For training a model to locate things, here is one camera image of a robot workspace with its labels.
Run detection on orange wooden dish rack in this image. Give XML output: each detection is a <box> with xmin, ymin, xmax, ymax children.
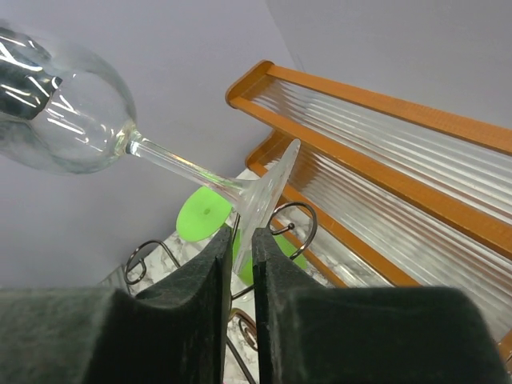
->
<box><xmin>226</xmin><ymin>61</ymin><xmax>511</xmax><ymax>362</ymax></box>

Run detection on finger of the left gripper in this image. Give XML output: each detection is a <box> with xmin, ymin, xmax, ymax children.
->
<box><xmin>1</xmin><ymin>35</ymin><xmax>62</xmax><ymax>120</ymax></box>

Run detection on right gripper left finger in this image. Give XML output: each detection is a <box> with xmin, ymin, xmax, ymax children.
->
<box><xmin>1</xmin><ymin>228</ymin><xmax>232</xmax><ymax>383</ymax></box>

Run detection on green plastic wine glass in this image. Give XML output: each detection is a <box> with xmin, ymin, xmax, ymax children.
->
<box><xmin>176</xmin><ymin>186</ymin><xmax>306</xmax><ymax>285</ymax></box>

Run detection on clear wine glass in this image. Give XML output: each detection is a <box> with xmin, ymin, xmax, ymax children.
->
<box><xmin>1</xmin><ymin>21</ymin><xmax>301</xmax><ymax>272</ymax></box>

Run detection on metal wine glass rack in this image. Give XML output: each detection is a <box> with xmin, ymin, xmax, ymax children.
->
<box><xmin>122</xmin><ymin>217</ymin><xmax>318</xmax><ymax>383</ymax></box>

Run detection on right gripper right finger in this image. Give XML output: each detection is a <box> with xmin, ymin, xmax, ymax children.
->
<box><xmin>252</xmin><ymin>229</ymin><xmax>510</xmax><ymax>383</ymax></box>

